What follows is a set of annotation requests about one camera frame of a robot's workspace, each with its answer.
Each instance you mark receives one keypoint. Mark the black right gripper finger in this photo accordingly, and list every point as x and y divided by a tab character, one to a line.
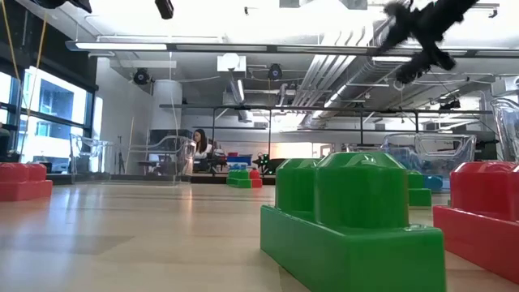
399	38
415	67

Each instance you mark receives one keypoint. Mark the clear plastic bin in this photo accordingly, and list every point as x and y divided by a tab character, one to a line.
178	158
507	130
454	162

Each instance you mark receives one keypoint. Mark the short blue block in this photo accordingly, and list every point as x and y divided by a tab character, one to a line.
434	183

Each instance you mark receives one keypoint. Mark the long green block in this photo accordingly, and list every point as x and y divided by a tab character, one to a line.
239	182
419	196

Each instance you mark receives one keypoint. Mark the short red block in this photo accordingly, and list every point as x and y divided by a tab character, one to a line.
24	186
256	180
486	203

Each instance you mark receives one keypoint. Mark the short green block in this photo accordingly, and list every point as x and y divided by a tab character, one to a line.
357	243

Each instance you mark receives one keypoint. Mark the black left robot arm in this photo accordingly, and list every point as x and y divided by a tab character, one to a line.
77	4

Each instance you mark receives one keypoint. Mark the long ceiling light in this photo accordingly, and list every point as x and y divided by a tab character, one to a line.
121	46

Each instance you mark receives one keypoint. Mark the black round ceiling speaker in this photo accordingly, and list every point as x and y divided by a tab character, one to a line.
141	77
275	72

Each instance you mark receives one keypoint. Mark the silver ceiling ducts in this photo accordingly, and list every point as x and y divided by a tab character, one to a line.
324	73

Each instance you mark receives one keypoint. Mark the white ceiling box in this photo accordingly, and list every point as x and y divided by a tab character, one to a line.
231	63

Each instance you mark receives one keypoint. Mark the white cylindrical column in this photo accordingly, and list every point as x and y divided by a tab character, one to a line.
166	105

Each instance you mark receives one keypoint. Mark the person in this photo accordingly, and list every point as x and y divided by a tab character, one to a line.
200	140

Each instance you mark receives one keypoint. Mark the large window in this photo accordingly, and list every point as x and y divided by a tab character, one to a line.
57	105

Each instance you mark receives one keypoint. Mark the blue storage box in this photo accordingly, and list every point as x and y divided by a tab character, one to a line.
239	160

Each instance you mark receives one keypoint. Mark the black device green lights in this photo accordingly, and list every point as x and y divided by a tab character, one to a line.
269	164

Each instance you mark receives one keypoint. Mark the black metal rack frame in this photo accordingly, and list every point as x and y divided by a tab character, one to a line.
324	108

